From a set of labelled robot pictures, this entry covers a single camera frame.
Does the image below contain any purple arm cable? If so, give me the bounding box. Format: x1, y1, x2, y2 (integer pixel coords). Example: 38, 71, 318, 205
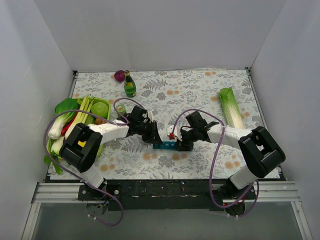
172, 109, 261, 217
43, 97, 151, 226

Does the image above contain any green plastic basket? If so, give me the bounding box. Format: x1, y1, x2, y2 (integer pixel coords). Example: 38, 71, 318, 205
47, 95, 110, 156

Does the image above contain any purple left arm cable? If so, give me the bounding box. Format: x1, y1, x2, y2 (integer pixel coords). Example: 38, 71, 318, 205
43, 97, 151, 226

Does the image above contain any celery stalks toy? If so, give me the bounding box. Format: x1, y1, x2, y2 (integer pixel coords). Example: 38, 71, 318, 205
64, 94, 94, 140

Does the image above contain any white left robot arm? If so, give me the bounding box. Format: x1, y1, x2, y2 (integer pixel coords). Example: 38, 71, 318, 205
59, 105, 163, 200

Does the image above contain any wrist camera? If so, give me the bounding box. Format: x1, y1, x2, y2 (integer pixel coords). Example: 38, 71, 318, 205
166, 125, 181, 140
147, 109, 157, 122

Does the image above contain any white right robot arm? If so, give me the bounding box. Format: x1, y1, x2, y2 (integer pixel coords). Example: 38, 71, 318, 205
167, 111, 286, 199

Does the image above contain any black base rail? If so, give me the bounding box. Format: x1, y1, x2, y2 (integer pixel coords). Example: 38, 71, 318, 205
77, 178, 258, 212

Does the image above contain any round green cabbage toy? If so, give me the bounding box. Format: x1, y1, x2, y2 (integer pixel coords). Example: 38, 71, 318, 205
90, 102, 109, 119

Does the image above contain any red onion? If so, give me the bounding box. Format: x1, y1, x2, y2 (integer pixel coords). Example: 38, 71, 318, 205
114, 70, 126, 83

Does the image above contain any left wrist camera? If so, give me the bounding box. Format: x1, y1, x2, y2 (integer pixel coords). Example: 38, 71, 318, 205
147, 109, 157, 122

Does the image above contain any small white green vegetable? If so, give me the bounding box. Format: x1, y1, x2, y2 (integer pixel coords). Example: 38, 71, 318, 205
51, 136, 65, 156

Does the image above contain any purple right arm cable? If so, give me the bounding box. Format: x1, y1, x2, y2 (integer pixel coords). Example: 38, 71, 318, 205
172, 109, 261, 217

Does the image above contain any brown mushroom toy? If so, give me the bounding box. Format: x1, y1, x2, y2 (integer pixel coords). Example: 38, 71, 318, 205
95, 118, 105, 125

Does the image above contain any napa cabbage on table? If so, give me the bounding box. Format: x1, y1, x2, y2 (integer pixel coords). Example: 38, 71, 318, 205
218, 87, 245, 129

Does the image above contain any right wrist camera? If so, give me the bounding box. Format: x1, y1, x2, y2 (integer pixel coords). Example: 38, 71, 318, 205
166, 125, 181, 140

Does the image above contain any green glass bottle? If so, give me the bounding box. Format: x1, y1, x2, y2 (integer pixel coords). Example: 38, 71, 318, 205
124, 70, 137, 98

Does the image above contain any red chili pepper toy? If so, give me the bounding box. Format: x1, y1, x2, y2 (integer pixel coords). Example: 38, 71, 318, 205
61, 112, 78, 136

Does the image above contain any teal weekly pill organizer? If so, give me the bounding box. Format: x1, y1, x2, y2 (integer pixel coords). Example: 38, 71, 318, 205
152, 141, 178, 151

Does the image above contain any green pill bottle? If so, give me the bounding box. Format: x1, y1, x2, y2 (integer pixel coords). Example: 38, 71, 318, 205
115, 104, 128, 121

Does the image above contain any bok choy toy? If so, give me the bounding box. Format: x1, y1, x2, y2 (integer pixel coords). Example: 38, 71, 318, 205
48, 98, 78, 140

